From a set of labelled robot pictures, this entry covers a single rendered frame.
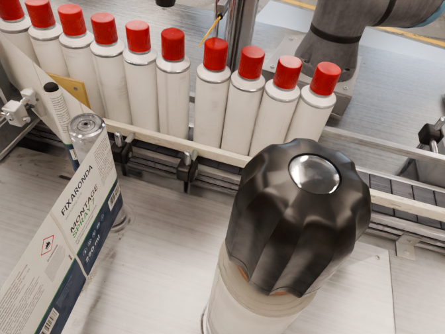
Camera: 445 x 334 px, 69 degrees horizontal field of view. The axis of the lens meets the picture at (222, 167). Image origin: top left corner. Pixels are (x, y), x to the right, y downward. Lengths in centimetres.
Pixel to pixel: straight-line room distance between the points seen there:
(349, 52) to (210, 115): 40
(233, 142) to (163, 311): 27
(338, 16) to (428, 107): 38
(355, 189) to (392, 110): 75
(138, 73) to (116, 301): 32
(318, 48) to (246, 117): 34
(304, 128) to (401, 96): 53
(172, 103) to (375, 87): 62
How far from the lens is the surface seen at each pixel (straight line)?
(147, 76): 52
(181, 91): 51
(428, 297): 63
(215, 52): 46
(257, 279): 22
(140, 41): 50
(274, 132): 50
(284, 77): 46
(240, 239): 21
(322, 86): 47
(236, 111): 50
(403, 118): 92
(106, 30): 52
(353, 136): 58
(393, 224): 61
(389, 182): 66
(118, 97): 57
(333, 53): 79
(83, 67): 57
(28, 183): 59
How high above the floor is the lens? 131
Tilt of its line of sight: 49 degrees down
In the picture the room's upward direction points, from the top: 9 degrees clockwise
